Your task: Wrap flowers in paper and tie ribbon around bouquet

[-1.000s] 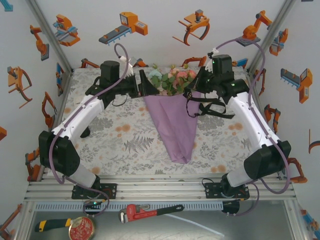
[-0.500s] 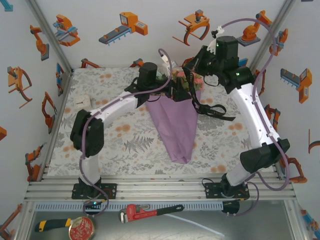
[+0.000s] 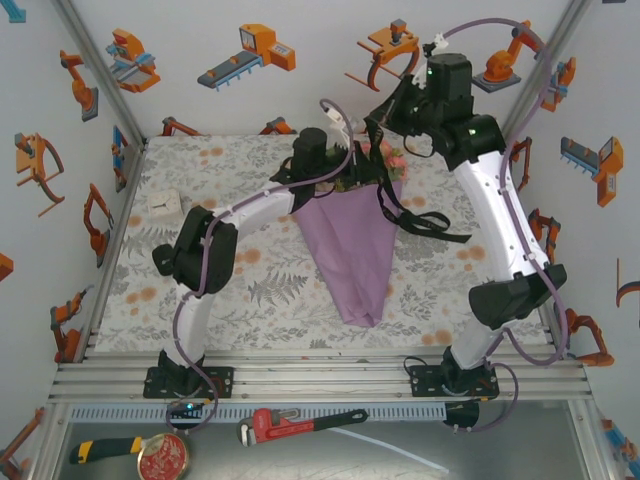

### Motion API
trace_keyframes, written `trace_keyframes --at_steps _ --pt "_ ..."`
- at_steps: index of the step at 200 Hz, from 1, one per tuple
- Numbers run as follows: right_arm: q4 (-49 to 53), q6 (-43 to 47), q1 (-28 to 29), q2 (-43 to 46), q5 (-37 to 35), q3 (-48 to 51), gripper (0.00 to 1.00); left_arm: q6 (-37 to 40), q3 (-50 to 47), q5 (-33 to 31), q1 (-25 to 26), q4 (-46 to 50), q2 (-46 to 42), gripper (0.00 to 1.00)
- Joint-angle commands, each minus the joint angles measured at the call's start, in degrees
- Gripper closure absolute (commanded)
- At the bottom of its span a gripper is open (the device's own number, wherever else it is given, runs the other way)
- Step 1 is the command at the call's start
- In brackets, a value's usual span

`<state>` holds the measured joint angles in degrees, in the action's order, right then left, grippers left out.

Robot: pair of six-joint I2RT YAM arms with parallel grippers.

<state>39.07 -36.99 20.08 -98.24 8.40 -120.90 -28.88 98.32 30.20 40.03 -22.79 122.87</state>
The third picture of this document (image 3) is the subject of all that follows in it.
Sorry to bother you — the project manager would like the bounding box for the black ribbon with gold lettering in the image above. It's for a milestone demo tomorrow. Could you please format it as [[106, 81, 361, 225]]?
[[367, 117, 474, 246]]

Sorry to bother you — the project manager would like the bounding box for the pink and purple wrapping paper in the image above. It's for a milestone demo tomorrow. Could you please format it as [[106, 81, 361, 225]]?
[[291, 179, 405, 330]]

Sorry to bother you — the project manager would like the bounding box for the white square alarm clock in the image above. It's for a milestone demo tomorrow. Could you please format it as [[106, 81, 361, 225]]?
[[146, 189, 182, 224]]

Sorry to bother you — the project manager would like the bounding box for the floral patterned tablecloth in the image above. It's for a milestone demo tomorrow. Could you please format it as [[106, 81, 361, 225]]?
[[94, 133, 541, 351]]

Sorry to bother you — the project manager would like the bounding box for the black controller box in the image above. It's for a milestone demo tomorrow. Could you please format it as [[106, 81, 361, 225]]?
[[166, 399, 207, 426], [443, 399, 481, 434]]

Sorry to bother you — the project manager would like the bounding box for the red pipe wrench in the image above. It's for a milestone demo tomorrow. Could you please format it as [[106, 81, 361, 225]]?
[[235, 407, 370, 447]]

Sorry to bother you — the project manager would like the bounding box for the white plastic strip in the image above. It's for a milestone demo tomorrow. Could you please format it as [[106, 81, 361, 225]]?
[[344, 427, 451, 474]]

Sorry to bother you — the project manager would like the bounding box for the grey metal lower shelf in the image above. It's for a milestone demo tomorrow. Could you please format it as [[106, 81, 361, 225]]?
[[54, 422, 591, 480]]

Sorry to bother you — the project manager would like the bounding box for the red round tin lid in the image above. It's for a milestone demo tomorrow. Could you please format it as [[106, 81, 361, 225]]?
[[137, 432, 193, 480]]

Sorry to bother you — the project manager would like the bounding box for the yellow and black utility knife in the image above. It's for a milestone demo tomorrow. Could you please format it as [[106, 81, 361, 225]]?
[[68, 435, 146, 465]]

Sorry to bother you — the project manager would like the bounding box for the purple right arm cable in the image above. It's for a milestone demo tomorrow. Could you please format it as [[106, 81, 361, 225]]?
[[442, 17, 571, 436]]

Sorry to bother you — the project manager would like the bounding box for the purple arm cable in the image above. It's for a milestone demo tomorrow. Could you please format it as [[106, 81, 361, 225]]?
[[442, 17, 571, 436], [164, 98, 357, 436]]

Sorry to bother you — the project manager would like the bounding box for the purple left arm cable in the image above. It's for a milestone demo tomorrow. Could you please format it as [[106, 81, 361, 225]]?
[[164, 98, 357, 436]]

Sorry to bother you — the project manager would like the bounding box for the aluminium extrusion frame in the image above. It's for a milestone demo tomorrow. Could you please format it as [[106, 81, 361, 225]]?
[[29, 0, 621, 480]]

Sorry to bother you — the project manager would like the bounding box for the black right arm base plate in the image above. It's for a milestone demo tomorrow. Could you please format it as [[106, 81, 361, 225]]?
[[409, 364, 501, 401]]

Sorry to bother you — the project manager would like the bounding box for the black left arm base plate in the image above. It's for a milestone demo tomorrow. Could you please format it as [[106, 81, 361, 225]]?
[[143, 365, 235, 400]]

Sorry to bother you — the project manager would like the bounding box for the white slotted cable duct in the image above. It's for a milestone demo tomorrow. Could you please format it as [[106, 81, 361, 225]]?
[[69, 403, 446, 424]]

